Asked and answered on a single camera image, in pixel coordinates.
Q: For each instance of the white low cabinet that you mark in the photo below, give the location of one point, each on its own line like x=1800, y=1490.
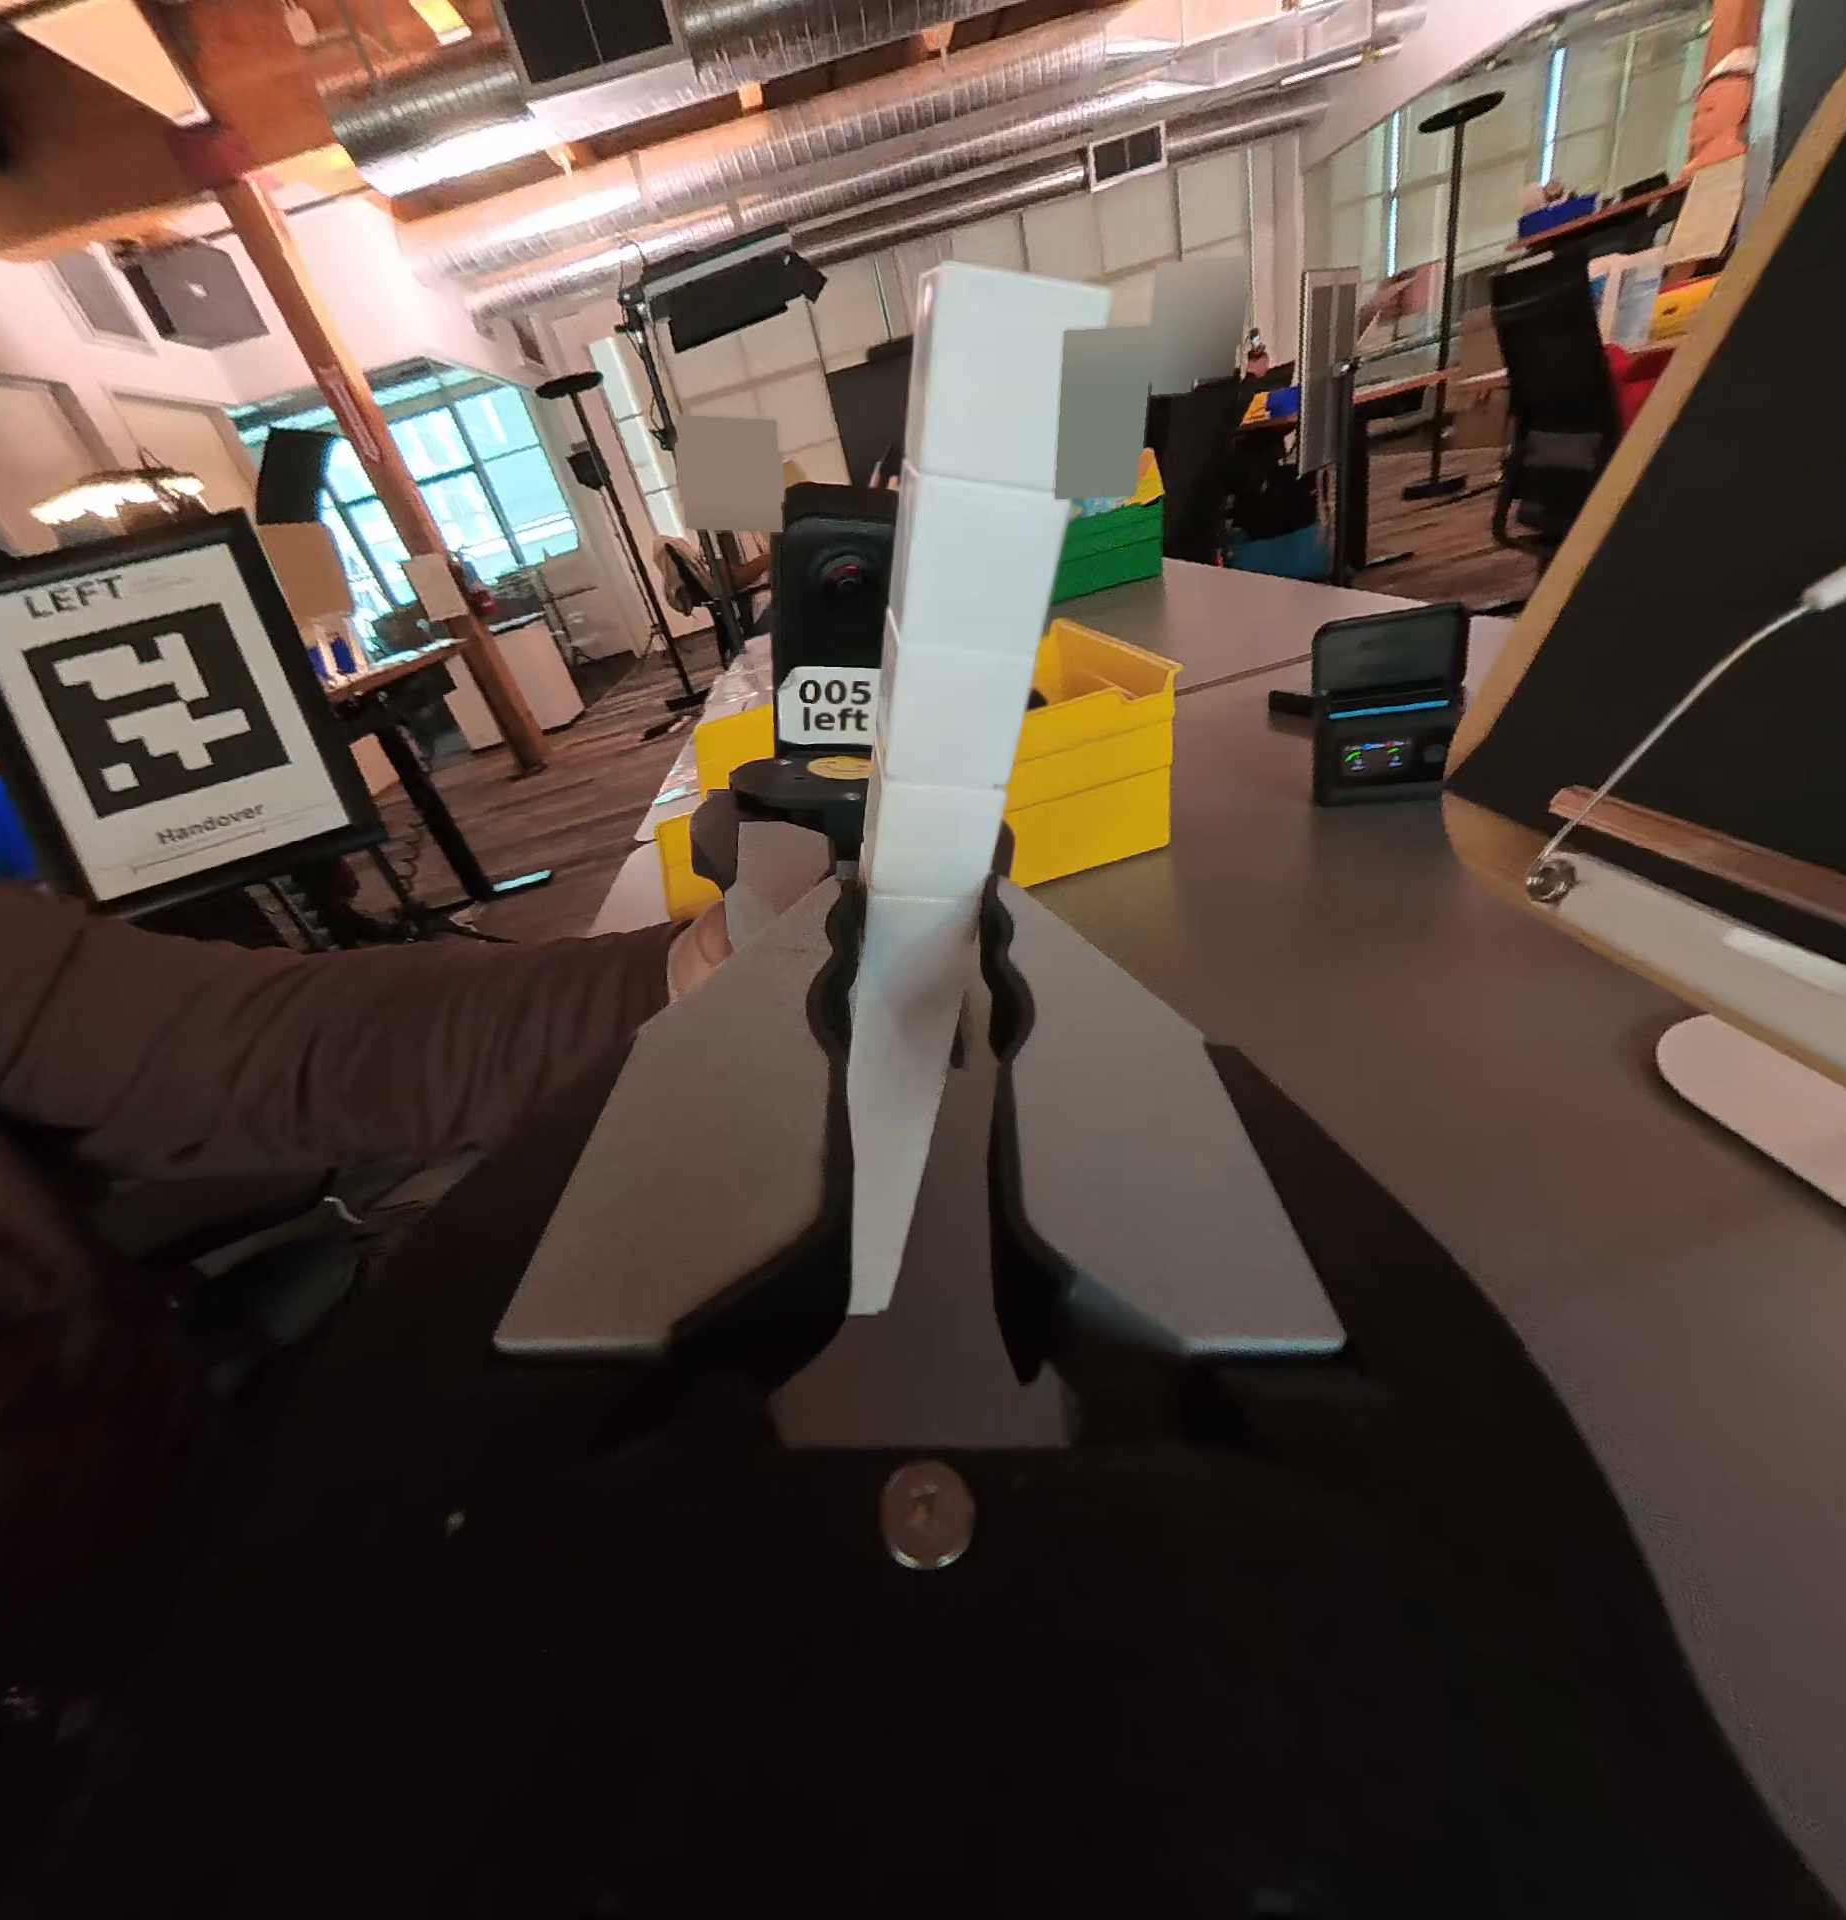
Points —
x=525, y=681

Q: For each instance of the black studio light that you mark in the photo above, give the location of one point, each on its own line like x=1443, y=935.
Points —
x=727, y=301

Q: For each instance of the white block bar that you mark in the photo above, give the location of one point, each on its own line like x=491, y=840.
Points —
x=962, y=601

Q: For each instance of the white monitor stand base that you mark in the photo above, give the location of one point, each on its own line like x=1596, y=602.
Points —
x=1764, y=1111

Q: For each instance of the black floor lamp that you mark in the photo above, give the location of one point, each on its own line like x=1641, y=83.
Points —
x=1463, y=108
x=569, y=387

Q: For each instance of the black wood-edged monitor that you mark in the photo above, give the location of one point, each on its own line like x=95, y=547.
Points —
x=1688, y=526

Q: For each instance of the grey divider panel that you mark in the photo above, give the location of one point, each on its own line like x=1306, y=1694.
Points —
x=1328, y=375

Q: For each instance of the green storage bin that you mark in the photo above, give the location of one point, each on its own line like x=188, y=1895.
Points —
x=1112, y=555

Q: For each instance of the framed marker sign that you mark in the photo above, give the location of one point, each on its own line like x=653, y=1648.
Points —
x=160, y=705

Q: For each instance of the black ceiling speaker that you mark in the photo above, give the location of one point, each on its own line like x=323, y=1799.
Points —
x=196, y=292

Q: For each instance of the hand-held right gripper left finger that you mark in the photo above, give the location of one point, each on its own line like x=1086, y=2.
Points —
x=668, y=1171

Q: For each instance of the person's left hand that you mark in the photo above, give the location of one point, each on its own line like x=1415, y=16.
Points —
x=698, y=951

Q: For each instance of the yellow storage bin stack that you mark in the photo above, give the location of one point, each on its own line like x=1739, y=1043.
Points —
x=1102, y=780

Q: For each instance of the black device with screen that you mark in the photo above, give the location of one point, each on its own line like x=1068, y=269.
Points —
x=1388, y=750

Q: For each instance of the hanging pendant lamp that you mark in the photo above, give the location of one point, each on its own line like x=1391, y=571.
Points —
x=115, y=492

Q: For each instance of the wooden support post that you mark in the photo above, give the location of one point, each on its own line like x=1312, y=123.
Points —
x=382, y=480

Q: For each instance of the person's left forearm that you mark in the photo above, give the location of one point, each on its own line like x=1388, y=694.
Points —
x=263, y=1020

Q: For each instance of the black office chair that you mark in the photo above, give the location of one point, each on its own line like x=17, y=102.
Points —
x=1552, y=375

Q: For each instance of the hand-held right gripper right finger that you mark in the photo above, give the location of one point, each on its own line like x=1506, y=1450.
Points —
x=1148, y=1171

